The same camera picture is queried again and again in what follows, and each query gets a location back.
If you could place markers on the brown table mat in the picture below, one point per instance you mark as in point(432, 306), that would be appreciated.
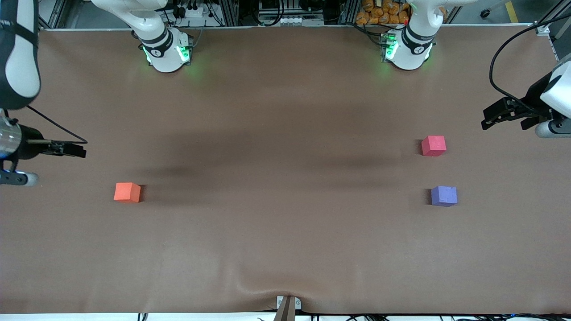
point(285, 232)

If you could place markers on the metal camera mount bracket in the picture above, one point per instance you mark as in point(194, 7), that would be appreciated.
point(287, 307)

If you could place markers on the white power strip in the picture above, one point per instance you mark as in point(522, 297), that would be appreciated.
point(189, 12)

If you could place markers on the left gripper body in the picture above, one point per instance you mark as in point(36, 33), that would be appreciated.
point(532, 99)

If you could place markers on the yellow floor tape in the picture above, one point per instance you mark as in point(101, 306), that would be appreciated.
point(511, 11)

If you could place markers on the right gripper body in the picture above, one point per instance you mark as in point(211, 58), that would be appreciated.
point(30, 141)

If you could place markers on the orange foam block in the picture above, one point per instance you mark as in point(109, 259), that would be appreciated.
point(127, 192)

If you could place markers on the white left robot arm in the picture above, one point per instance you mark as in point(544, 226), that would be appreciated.
point(412, 49)

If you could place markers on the pile of orange bags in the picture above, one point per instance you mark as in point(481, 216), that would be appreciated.
point(383, 11)

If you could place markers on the purple foam block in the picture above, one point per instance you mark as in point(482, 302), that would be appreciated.
point(444, 196)

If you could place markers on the white connector box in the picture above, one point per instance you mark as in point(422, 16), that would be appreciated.
point(292, 20)

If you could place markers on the red foam block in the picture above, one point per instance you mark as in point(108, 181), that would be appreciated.
point(433, 146)

